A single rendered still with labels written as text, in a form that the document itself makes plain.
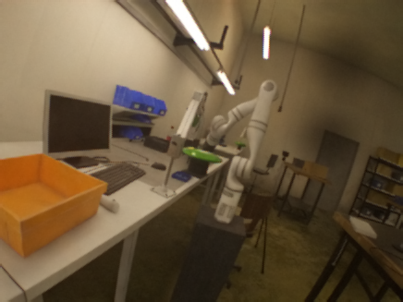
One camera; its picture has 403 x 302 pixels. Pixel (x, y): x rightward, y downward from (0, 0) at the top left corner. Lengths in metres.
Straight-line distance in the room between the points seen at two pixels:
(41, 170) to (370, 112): 7.10
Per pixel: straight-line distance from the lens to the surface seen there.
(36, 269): 0.53
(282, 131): 6.24
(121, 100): 1.93
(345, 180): 6.80
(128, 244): 0.98
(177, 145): 1.01
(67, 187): 0.81
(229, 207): 1.09
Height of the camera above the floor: 1.29
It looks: 7 degrees down
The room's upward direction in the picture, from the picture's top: 17 degrees clockwise
